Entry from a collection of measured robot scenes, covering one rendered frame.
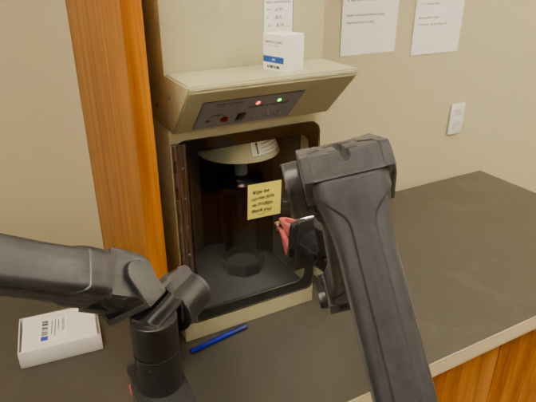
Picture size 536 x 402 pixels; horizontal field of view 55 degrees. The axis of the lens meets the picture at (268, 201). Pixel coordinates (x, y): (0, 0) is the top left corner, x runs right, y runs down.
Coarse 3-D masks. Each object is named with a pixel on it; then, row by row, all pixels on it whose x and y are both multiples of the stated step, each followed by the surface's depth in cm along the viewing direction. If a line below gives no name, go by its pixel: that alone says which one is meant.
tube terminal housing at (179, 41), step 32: (160, 0) 82; (192, 0) 84; (224, 0) 86; (256, 0) 89; (320, 0) 95; (160, 32) 83; (192, 32) 86; (224, 32) 89; (256, 32) 91; (320, 32) 98; (160, 64) 86; (192, 64) 88; (224, 64) 91; (256, 64) 94; (160, 96) 90; (160, 128) 94; (224, 128) 96; (256, 128) 99; (160, 160) 99; (160, 192) 104; (224, 320) 113
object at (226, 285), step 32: (288, 128) 101; (192, 160) 94; (224, 160) 97; (256, 160) 100; (288, 160) 104; (192, 192) 96; (224, 192) 99; (192, 224) 99; (224, 224) 102; (256, 224) 106; (224, 256) 105; (256, 256) 109; (288, 256) 113; (224, 288) 108; (256, 288) 112; (288, 288) 117
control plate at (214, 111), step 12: (264, 96) 86; (276, 96) 88; (288, 96) 90; (300, 96) 91; (204, 108) 83; (216, 108) 85; (228, 108) 86; (240, 108) 88; (252, 108) 89; (264, 108) 91; (276, 108) 93; (288, 108) 94; (204, 120) 87; (216, 120) 89; (228, 120) 90; (240, 120) 92; (252, 120) 94
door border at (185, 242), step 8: (184, 144) 92; (176, 152) 91; (184, 152) 92; (176, 160) 92; (184, 160) 93; (176, 168) 92; (184, 168) 93; (184, 176) 94; (184, 184) 95; (176, 192) 94; (184, 192) 95; (184, 200) 96; (184, 208) 96; (184, 216) 97; (184, 224) 98; (184, 232) 98; (184, 240) 99; (184, 248) 100; (192, 248) 101; (184, 256) 100; (192, 256) 101; (184, 264) 101; (192, 264) 102; (192, 272) 103
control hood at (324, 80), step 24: (192, 72) 88; (216, 72) 88; (240, 72) 88; (264, 72) 88; (288, 72) 88; (312, 72) 88; (336, 72) 89; (168, 96) 86; (192, 96) 78; (216, 96) 81; (240, 96) 84; (312, 96) 93; (336, 96) 97; (168, 120) 89; (192, 120) 86
